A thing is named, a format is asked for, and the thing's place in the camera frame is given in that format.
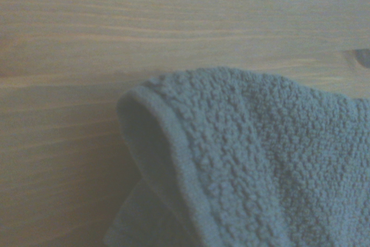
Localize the grey terry towel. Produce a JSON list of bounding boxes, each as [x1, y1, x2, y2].
[[103, 66, 370, 247]]

